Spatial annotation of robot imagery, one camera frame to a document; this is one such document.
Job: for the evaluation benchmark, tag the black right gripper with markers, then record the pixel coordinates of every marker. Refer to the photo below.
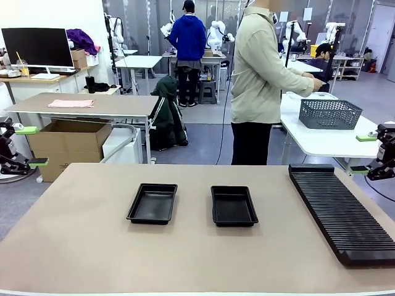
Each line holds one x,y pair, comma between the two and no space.
389,149

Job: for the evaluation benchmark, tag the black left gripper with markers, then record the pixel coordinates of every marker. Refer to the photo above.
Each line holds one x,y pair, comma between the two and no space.
6,146

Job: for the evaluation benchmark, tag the black ESD tray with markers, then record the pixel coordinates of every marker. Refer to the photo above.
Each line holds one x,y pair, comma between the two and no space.
152,206
234,206

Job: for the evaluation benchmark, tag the white lab robot arm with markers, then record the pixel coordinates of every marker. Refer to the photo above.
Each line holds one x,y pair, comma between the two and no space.
166,29
331,27
117,31
216,31
296,29

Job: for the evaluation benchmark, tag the person's right forearm beige sleeve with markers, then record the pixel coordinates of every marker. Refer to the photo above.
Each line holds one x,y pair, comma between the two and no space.
296,81

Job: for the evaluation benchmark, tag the person's right hand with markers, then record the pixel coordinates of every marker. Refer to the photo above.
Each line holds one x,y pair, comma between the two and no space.
317,84

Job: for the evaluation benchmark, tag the person's left hand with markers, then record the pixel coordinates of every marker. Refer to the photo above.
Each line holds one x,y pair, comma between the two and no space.
308,74

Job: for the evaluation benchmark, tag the white round mesh basket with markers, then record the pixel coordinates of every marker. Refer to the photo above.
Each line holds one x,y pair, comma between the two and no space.
23,148

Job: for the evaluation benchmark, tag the large open cardboard box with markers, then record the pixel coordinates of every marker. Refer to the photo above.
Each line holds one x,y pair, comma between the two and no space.
71,138

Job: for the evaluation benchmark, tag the white rounded table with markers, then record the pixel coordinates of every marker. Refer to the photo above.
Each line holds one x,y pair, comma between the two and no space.
324,142

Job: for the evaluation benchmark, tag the pink folded cloth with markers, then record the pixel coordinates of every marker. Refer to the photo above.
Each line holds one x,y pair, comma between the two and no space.
71,103

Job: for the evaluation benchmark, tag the grey woven plastic basket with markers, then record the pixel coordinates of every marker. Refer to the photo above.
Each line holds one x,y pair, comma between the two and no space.
330,114

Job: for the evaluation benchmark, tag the wooden-top white desk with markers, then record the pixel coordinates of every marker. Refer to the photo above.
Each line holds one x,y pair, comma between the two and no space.
46,86

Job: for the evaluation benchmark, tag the black slotted board rack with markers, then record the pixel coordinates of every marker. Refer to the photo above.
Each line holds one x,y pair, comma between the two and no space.
342,212

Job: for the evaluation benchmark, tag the plastic cup yellow straw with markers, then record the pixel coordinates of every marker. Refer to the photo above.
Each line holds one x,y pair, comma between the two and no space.
23,69

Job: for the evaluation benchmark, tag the white plastic container lid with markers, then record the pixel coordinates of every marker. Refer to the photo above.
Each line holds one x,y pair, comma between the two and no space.
321,95

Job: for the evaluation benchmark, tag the black keyboard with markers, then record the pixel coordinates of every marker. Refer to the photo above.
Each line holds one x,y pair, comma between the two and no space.
69,72

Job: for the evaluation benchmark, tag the black tumbler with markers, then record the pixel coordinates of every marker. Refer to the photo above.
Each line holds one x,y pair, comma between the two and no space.
89,84

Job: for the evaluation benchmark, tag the white box cabinet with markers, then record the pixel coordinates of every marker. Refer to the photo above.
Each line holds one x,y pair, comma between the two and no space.
120,151

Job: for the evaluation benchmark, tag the white shelf rack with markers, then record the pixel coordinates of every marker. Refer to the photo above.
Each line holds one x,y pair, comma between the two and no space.
351,66

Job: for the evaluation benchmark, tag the black cloth bundle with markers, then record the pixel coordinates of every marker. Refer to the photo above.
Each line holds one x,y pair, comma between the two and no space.
101,87

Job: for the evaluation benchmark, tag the small white side table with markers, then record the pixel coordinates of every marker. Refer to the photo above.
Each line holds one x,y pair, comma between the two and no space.
105,91

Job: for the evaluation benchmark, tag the small cardboard box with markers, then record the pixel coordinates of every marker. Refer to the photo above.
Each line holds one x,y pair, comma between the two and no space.
78,58

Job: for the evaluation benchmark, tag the black computer monitor white stand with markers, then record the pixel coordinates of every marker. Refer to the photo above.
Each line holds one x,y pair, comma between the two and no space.
37,46

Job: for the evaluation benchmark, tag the black stand pole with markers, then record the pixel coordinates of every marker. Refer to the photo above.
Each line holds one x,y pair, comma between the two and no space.
332,61
288,52

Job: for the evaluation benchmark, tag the seated person dark hair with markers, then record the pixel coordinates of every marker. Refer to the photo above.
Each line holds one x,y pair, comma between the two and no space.
322,58

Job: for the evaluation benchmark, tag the purple garment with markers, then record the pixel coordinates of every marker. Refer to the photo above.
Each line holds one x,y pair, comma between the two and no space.
80,40

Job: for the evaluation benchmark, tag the grey door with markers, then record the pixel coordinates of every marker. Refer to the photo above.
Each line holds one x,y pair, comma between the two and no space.
382,37

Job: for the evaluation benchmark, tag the yellow bin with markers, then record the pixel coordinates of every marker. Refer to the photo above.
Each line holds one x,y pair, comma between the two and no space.
314,50

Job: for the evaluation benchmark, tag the white height-adjustable table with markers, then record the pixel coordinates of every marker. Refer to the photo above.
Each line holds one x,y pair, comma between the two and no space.
139,60

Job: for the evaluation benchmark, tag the dark green jacket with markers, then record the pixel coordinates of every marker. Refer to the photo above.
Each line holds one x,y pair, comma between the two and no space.
168,117

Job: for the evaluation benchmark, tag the person in beige shirt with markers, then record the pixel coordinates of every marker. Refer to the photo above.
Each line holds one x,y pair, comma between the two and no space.
256,61

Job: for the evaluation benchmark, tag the white paper sheet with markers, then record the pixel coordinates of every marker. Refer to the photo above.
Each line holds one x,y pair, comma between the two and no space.
283,17
308,14

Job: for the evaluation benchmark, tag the grey plastic stool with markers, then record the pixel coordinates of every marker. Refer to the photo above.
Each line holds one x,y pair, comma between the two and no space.
207,92

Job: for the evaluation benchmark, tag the orange drink bottle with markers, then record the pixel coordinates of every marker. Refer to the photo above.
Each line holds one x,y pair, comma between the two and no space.
209,77

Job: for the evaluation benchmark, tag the wood-top white table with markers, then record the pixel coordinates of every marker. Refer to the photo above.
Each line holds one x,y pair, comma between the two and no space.
216,57

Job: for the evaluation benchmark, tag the person in blue hoodie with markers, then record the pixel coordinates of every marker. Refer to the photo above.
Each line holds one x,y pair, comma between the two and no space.
188,40

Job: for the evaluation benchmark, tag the flat cardboard box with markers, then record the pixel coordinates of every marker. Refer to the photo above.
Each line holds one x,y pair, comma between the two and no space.
207,53

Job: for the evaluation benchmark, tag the brown-top grey-frame table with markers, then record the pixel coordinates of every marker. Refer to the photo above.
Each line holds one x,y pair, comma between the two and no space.
117,105

